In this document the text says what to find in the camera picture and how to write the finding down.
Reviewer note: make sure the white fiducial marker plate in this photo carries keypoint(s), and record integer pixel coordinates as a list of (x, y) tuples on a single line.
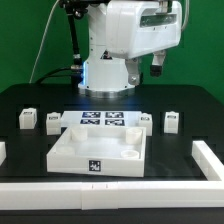
[(109, 118)]

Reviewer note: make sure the white square tabletop tray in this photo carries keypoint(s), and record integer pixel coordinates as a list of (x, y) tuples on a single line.
[(99, 150)]

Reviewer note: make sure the white obstacle fence left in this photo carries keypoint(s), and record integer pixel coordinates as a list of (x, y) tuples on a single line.
[(2, 152)]

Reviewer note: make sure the white obstacle fence right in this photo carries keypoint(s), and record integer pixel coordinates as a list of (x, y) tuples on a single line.
[(208, 162)]

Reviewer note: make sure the white obstacle fence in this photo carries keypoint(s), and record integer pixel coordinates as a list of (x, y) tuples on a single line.
[(2, 152), (111, 195), (208, 162)]

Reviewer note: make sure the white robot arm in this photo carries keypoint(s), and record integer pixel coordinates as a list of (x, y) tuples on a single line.
[(106, 76)]

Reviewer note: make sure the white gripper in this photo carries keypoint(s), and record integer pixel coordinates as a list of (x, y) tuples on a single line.
[(137, 28)]

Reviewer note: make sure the white obstacle fence front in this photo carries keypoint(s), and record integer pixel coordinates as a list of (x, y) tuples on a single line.
[(111, 195)]

